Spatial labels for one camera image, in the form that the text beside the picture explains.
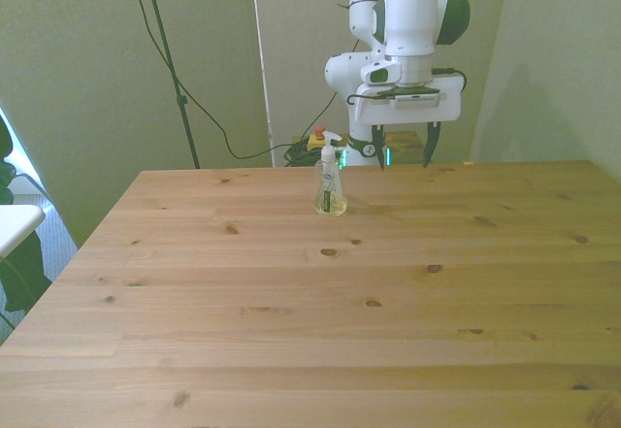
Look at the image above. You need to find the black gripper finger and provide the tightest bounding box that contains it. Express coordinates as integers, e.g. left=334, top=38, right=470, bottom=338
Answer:
left=371, top=124, right=386, bottom=173
left=422, top=122, right=442, bottom=170

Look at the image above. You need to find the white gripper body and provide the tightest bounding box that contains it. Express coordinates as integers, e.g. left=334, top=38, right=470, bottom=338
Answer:
left=352, top=75, right=463, bottom=127

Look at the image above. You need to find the clear pump sanitizer bottle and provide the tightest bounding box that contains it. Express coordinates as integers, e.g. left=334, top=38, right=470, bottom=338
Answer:
left=312, top=130, right=348, bottom=215

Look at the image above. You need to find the yellow emergency stop box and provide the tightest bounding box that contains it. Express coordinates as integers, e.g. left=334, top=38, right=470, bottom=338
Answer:
left=308, top=125, right=347, bottom=153

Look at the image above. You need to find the white side table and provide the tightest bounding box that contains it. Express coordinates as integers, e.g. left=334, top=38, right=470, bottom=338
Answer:
left=0, top=204, right=48, bottom=259

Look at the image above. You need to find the dark green plant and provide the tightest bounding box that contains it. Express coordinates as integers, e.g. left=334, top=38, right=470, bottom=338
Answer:
left=0, top=115, right=53, bottom=331

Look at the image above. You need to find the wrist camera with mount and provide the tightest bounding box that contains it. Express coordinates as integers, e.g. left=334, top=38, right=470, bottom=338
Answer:
left=347, top=66, right=468, bottom=109

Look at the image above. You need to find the white vertical wall strip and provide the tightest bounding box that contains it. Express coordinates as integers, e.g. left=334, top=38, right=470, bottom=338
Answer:
left=248, top=0, right=278, bottom=169

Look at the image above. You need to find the black cable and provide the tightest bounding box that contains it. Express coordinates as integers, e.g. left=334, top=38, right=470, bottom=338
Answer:
left=120, top=0, right=341, bottom=161

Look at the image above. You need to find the black camera stand pole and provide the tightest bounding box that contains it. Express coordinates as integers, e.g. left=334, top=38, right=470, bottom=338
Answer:
left=137, top=0, right=202, bottom=171

